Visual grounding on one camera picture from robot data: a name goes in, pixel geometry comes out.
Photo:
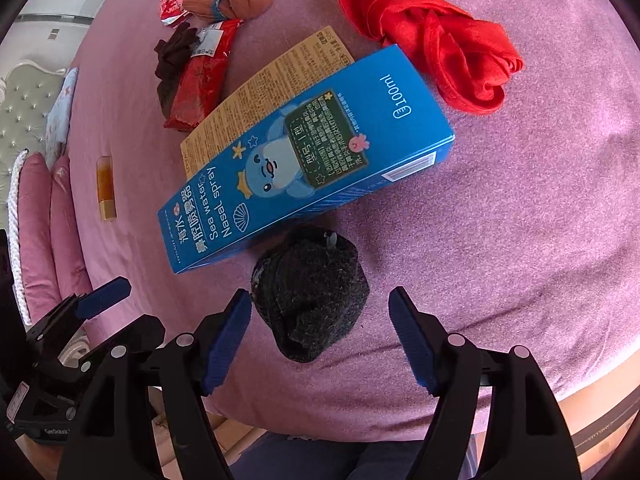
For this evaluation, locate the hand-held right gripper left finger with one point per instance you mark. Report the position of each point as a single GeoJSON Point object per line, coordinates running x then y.
{"type": "Point", "coordinates": [227, 345]}

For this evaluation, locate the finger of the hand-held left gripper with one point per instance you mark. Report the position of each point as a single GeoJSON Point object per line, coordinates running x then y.
{"type": "Point", "coordinates": [102, 297]}
{"type": "Point", "coordinates": [145, 330]}

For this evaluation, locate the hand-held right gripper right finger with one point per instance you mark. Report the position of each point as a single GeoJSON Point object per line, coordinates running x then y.
{"type": "Point", "coordinates": [412, 345]}

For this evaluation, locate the black sock ball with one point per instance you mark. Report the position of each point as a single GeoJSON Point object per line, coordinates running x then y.
{"type": "Point", "coordinates": [310, 300]}

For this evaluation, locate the blue nasal spray box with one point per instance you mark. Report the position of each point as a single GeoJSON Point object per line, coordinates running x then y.
{"type": "Point", "coordinates": [300, 160]}

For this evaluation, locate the red plastic packet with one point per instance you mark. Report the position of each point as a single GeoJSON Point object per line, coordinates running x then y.
{"type": "Point", "coordinates": [200, 85]}

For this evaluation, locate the dark brown sock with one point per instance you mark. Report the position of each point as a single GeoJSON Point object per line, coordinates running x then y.
{"type": "Point", "coordinates": [172, 55]}

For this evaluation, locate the tan printed paper package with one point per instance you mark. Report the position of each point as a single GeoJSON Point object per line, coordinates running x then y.
{"type": "Point", "coordinates": [260, 90]}

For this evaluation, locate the red cloth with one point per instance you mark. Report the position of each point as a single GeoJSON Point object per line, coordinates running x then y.
{"type": "Point", "coordinates": [440, 45]}

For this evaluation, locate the pink pillow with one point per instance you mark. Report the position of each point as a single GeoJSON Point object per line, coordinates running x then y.
{"type": "Point", "coordinates": [70, 240]}
{"type": "Point", "coordinates": [35, 240]}

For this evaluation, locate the small amber tube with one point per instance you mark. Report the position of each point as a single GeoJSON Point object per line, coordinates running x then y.
{"type": "Point", "coordinates": [106, 190]}

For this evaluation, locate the pink bed sheet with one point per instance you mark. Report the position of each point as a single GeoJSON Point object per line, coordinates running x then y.
{"type": "Point", "coordinates": [500, 260]}

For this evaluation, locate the blue floral pillow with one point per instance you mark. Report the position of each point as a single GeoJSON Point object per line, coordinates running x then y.
{"type": "Point", "coordinates": [60, 115]}

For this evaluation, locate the beige rug with grey band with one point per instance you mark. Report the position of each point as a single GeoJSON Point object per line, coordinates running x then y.
{"type": "Point", "coordinates": [600, 390]}

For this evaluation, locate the tufted white headboard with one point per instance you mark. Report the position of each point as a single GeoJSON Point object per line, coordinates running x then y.
{"type": "Point", "coordinates": [20, 110]}

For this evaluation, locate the red and white wrapper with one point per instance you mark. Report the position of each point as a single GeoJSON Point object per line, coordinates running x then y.
{"type": "Point", "coordinates": [172, 7]}

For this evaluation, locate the white wardrobe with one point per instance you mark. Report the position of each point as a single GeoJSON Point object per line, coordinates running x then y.
{"type": "Point", "coordinates": [75, 0]}

